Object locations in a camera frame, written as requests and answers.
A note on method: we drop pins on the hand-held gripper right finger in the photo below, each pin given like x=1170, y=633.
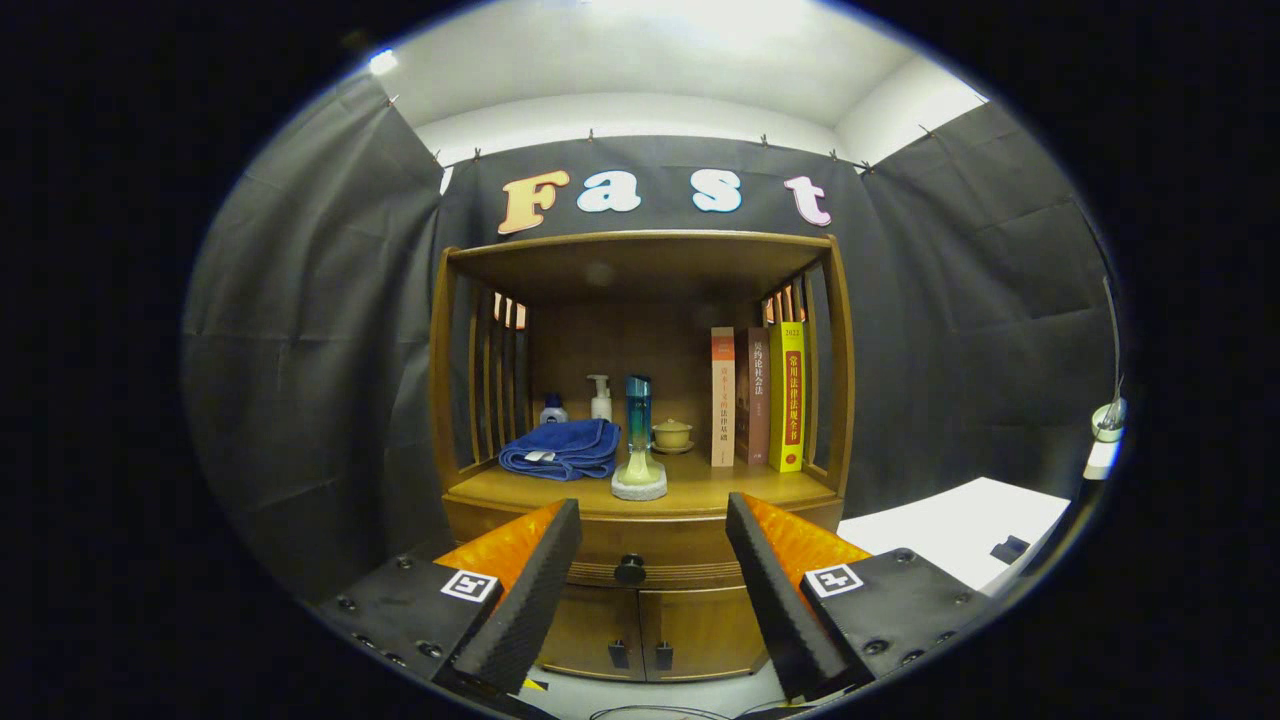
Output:
x=785, y=620

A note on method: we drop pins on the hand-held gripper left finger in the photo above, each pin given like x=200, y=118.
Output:
x=530, y=610

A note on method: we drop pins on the wooden drawer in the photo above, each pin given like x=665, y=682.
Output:
x=660, y=545

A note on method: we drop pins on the pale green white scrubber brush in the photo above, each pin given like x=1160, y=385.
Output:
x=640, y=485

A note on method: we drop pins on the wooden cabinet door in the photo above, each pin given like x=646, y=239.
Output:
x=700, y=630
x=590, y=630

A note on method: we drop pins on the wooden countertop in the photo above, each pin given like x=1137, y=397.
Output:
x=720, y=490

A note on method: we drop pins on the wooden cabinet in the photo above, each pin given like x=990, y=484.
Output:
x=640, y=265

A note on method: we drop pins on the blue folded towel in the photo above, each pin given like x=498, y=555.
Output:
x=560, y=450

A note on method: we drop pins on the white table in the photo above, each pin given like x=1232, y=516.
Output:
x=950, y=520

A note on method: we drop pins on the small white bottle blue cap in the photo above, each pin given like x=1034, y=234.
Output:
x=553, y=413

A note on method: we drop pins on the yellow lidded teacup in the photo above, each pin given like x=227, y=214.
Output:
x=672, y=435

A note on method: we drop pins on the white pump bottle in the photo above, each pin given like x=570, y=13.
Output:
x=601, y=405

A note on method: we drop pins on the yellow book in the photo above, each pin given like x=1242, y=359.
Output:
x=787, y=400

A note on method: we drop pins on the brown book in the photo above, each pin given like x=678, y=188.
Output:
x=755, y=400

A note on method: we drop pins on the tall blue bottle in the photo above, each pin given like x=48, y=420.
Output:
x=639, y=410

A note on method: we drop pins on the orange and white book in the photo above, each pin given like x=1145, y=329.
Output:
x=723, y=400

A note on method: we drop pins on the small black object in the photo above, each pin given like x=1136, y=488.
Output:
x=1010, y=549

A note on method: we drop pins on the white box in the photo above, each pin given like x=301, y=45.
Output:
x=1102, y=460

